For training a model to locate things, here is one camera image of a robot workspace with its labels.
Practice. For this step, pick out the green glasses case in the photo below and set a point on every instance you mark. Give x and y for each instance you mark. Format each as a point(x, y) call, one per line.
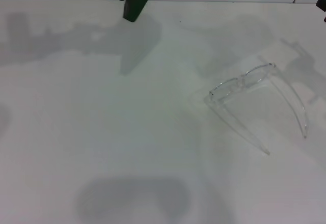
point(137, 0)

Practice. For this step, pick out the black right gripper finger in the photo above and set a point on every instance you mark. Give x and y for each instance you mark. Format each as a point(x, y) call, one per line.
point(321, 1)

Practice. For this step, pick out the clear white glasses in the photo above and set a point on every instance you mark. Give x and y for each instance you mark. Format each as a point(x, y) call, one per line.
point(239, 81)

